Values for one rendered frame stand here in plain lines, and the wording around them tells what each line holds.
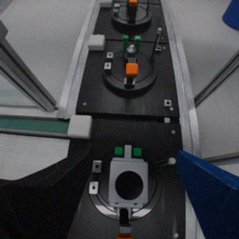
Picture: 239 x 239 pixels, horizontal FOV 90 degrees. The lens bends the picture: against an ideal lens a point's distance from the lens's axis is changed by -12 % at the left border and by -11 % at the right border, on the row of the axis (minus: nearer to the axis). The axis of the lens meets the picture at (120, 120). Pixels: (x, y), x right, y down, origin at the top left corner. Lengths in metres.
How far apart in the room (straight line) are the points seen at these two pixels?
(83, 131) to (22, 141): 0.20
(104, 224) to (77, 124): 0.19
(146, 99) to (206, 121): 0.25
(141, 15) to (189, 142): 0.42
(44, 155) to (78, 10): 0.74
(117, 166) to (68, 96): 0.25
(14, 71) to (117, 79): 0.20
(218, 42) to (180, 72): 0.42
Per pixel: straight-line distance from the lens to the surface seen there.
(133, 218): 0.27
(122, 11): 0.56
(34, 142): 0.40
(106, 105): 0.31
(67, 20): 0.82
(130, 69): 0.24
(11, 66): 0.25
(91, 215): 0.29
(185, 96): 0.38
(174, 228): 0.31
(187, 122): 0.35
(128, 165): 0.16
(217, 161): 0.33
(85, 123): 0.28
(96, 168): 0.24
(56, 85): 0.52
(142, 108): 0.31
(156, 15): 0.59
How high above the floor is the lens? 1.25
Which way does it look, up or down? 69 degrees down
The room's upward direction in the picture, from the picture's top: 1 degrees clockwise
